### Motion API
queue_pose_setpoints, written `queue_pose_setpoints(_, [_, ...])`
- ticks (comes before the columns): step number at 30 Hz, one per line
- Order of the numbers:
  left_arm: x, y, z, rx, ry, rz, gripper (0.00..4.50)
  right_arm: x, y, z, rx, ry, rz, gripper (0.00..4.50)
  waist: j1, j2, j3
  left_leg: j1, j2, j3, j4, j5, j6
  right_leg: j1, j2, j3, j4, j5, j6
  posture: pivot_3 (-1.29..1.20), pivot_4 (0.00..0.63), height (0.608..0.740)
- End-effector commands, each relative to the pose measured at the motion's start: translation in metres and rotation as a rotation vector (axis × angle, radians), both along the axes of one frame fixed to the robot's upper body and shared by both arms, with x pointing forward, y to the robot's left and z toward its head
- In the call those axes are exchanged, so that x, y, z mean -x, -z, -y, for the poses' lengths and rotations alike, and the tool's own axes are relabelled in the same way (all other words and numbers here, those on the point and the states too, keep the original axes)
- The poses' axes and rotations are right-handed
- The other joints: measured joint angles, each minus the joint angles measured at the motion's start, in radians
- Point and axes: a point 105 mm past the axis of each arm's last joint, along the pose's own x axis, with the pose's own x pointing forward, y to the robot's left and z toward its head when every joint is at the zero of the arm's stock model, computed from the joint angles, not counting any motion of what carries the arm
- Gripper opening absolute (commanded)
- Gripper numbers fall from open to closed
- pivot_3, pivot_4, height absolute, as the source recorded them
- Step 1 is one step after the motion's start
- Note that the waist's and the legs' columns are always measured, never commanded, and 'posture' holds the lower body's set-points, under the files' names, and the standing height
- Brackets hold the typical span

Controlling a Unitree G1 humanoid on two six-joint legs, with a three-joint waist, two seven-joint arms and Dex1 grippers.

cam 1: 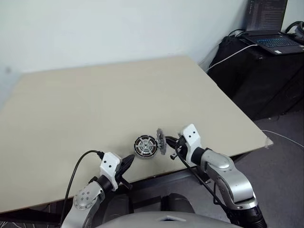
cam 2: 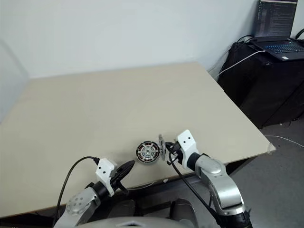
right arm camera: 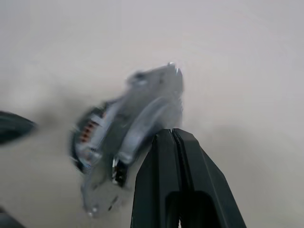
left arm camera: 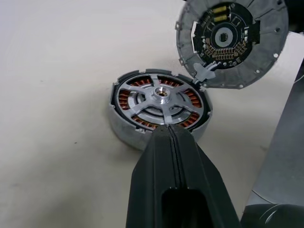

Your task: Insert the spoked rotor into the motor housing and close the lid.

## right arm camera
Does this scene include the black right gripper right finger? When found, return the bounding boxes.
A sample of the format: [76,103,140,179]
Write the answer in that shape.
[173,128,247,228]

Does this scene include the silver motor lid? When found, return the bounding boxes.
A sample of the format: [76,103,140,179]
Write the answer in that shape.
[80,62,185,218]

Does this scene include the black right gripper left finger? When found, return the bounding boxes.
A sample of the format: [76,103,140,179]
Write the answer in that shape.
[130,128,190,228]

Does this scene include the silver motor housing copper windings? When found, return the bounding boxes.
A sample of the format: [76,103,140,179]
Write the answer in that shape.
[68,101,114,176]

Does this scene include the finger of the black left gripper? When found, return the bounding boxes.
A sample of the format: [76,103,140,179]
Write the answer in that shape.
[0,110,38,144]

